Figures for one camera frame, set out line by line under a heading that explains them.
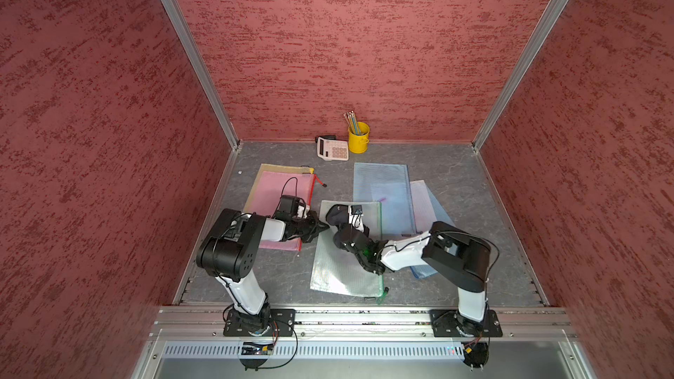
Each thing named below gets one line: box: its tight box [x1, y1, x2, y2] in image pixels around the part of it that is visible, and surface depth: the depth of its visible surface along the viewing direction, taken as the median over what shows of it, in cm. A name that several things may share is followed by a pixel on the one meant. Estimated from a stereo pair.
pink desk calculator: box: [316, 136, 350, 161], surface depth 120 cm
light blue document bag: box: [352, 162, 417, 236], surface depth 109 cm
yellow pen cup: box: [348, 121, 371, 155], surface depth 116 cm
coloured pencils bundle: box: [343, 109, 363, 136], surface depth 112 cm
